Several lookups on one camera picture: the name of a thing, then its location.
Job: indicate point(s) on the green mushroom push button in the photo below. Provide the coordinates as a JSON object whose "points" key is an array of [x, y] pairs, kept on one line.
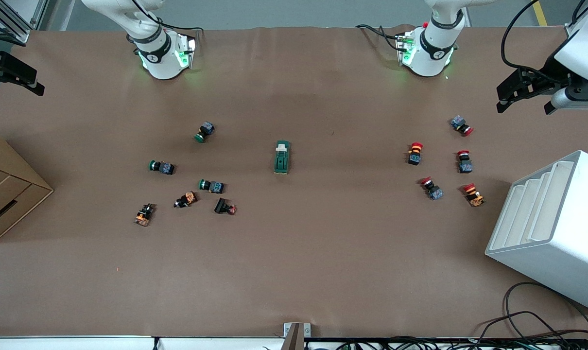
{"points": [[215, 186], [206, 129], [165, 168]]}

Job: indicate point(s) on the red mushroom button orange base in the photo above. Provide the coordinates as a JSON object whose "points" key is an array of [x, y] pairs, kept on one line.
{"points": [[474, 197]]}

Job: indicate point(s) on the brown table cover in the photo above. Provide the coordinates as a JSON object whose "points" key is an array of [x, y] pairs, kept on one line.
{"points": [[323, 243]]}

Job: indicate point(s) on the black square button red base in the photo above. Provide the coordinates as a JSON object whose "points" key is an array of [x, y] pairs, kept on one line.
{"points": [[222, 206]]}

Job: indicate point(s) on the white stepped rack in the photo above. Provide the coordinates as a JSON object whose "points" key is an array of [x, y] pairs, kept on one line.
{"points": [[566, 253]]}

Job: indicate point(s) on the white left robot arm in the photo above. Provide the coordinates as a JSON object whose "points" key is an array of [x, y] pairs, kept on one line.
{"points": [[427, 53]]}

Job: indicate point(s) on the green load switch white toggle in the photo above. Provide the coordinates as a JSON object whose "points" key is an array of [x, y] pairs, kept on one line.
{"points": [[281, 163]]}

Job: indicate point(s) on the red mushroom button blue base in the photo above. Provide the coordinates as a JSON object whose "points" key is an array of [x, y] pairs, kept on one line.
{"points": [[435, 192], [465, 166], [459, 122]]}

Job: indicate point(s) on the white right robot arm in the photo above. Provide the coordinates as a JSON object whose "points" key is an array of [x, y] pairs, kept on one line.
{"points": [[160, 63]]}

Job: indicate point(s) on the metal table bracket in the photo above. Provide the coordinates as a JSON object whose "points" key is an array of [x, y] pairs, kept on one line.
{"points": [[296, 335]]}

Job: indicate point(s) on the red striped emergency stop button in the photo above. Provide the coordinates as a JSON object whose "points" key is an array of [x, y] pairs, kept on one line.
{"points": [[414, 156]]}

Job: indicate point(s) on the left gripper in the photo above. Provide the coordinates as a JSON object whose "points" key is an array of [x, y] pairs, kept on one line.
{"points": [[550, 71]]}

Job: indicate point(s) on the black switch orange base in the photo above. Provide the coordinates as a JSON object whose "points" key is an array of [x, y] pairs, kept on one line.
{"points": [[143, 216], [187, 199]]}

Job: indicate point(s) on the brown cardboard box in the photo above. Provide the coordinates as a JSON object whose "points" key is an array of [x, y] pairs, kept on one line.
{"points": [[7, 194]]}

